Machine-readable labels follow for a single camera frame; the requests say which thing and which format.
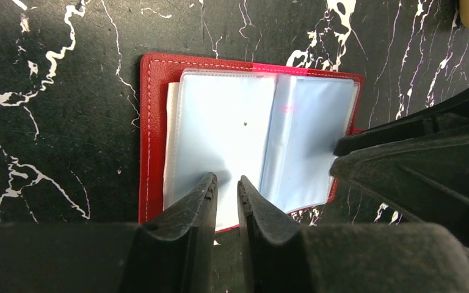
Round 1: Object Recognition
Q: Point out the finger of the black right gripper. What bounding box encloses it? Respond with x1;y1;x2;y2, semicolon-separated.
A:
330;125;469;250
333;88;469;156

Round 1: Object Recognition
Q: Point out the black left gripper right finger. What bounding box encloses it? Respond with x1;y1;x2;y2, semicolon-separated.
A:
238;176;469;292

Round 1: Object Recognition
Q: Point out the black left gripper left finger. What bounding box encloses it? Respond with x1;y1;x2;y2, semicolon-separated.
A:
0;173;217;292

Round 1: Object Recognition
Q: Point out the red leather card holder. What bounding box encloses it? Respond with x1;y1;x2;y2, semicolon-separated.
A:
138;52;363;232

